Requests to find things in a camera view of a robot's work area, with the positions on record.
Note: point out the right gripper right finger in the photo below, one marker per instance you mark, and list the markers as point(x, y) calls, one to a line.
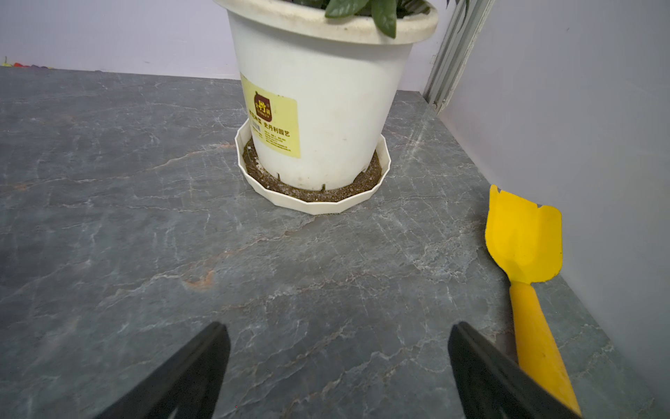
point(490, 385)

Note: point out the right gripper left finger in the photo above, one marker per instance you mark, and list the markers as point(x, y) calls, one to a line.
point(187, 385)

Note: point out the yellow toy shovel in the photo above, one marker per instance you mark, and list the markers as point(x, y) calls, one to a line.
point(525, 240)

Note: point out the potted green plant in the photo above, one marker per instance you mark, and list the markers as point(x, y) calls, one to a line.
point(319, 79)

